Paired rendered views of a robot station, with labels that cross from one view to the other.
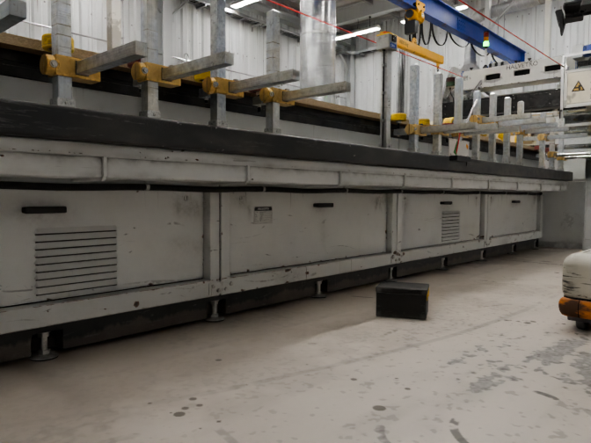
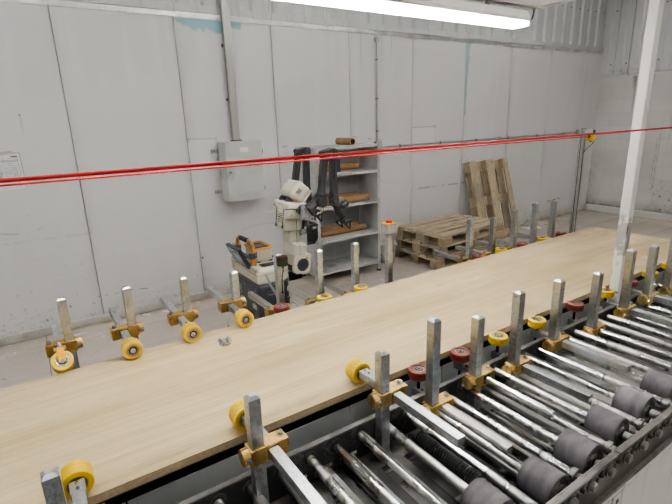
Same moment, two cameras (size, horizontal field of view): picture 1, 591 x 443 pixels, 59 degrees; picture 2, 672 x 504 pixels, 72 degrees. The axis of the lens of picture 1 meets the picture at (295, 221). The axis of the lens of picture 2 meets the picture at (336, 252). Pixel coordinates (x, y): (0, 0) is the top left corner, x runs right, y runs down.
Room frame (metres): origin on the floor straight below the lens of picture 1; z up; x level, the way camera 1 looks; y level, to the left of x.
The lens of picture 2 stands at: (5.18, -0.04, 1.83)
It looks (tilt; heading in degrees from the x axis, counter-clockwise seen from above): 16 degrees down; 195
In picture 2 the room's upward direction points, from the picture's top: 2 degrees counter-clockwise
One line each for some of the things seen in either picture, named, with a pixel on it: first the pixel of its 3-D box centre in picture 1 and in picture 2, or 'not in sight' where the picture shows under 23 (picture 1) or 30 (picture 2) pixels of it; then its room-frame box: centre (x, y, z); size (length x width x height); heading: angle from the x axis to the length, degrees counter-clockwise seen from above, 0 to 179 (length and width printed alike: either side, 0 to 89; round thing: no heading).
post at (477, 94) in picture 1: (476, 130); (237, 315); (3.17, -1.09, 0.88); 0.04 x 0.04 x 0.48; 48
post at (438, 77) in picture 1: (437, 118); (319, 290); (2.80, -0.76, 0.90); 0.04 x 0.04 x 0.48; 48
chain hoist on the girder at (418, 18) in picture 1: (414, 27); not in sight; (7.77, -1.74, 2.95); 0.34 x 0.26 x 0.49; 138
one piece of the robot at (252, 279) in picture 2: not in sight; (263, 285); (1.97, -1.47, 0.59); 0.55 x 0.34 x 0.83; 47
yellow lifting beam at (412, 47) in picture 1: (414, 48); not in sight; (7.77, -1.74, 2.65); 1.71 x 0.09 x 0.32; 138
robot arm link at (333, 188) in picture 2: not in sight; (333, 177); (1.71, -0.94, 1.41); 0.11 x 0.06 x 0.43; 48
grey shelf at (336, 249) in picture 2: not in sight; (339, 211); (-0.12, -1.35, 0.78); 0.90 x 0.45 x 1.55; 138
